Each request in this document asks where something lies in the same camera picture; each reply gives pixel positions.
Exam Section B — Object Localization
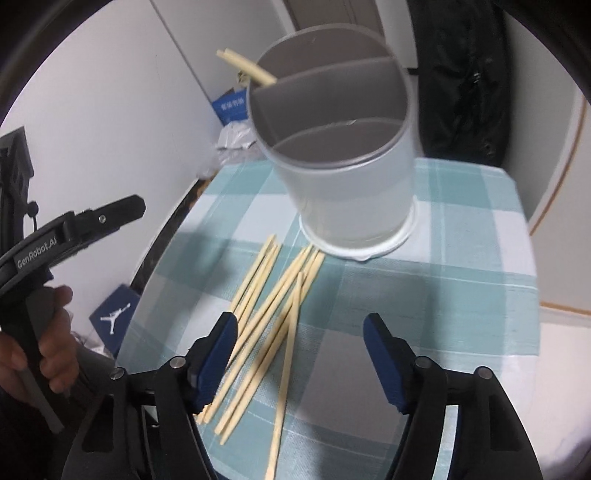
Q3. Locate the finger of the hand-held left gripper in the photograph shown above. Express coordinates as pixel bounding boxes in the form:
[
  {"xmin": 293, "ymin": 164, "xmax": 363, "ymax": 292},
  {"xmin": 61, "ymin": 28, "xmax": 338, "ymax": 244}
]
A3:
[{"xmin": 60, "ymin": 195, "xmax": 147, "ymax": 265}]

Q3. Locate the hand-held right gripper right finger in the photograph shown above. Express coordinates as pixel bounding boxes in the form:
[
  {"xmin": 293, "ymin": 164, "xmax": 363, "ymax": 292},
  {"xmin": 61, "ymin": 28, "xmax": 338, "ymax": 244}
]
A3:
[{"xmin": 362, "ymin": 313, "xmax": 546, "ymax": 480}]

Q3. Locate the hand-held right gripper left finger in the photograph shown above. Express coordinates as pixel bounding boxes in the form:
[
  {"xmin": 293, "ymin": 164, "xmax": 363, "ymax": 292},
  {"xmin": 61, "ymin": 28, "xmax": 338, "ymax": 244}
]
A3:
[{"xmin": 62, "ymin": 311, "xmax": 238, "ymax": 480}]

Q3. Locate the pile of wooden chopsticks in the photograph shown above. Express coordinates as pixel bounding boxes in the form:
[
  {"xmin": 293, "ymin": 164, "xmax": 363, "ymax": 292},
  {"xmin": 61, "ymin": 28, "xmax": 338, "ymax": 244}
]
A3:
[{"xmin": 196, "ymin": 234, "xmax": 326, "ymax": 476}]

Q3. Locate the translucent white utensil holder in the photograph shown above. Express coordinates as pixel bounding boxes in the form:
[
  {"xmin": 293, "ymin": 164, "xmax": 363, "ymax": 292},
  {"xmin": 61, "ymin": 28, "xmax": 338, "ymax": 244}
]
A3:
[{"xmin": 247, "ymin": 25, "xmax": 420, "ymax": 260}]

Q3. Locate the bundle of wooden chopsticks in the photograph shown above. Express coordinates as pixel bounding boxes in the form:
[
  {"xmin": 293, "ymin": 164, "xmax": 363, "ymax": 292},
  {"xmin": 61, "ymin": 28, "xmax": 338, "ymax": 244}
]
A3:
[{"xmin": 216, "ymin": 47, "xmax": 279, "ymax": 88}]

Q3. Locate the person's left hand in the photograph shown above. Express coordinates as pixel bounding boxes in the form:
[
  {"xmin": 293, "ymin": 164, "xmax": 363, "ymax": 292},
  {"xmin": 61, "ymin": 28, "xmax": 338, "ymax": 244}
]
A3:
[{"xmin": 0, "ymin": 285, "xmax": 80, "ymax": 404}]

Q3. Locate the round dark table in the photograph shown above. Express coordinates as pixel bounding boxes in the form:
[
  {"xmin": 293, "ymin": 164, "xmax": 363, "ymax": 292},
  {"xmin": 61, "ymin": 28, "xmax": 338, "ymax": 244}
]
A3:
[{"xmin": 129, "ymin": 178, "xmax": 206, "ymax": 301}]

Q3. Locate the teal white checked tablecloth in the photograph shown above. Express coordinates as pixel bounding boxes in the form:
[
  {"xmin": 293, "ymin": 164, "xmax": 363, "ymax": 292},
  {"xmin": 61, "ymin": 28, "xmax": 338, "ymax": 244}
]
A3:
[{"xmin": 117, "ymin": 159, "xmax": 541, "ymax": 480}]

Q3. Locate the blue Jordan logo box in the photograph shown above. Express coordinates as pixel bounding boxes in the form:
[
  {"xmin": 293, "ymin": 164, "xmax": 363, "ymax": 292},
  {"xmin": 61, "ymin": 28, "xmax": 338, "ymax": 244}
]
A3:
[{"xmin": 88, "ymin": 284, "xmax": 139, "ymax": 358}]

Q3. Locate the white plastic bag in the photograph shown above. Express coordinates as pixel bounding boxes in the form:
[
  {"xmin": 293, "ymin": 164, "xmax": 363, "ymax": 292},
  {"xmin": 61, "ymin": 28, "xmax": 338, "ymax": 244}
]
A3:
[{"xmin": 215, "ymin": 121, "xmax": 264, "ymax": 163}]

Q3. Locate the blue cardboard box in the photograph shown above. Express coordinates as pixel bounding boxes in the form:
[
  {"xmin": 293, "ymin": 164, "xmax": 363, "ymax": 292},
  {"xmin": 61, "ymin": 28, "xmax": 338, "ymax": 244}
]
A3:
[{"xmin": 211, "ymin": 90, "xmax": 252, "ymax": 127}]

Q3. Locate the black bag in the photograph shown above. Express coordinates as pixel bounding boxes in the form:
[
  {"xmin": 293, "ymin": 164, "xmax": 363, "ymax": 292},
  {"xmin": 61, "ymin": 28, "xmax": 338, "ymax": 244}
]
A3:
[{"xmin": 409, "ymin": 0, "xmax": 513, "ymax": 167}]

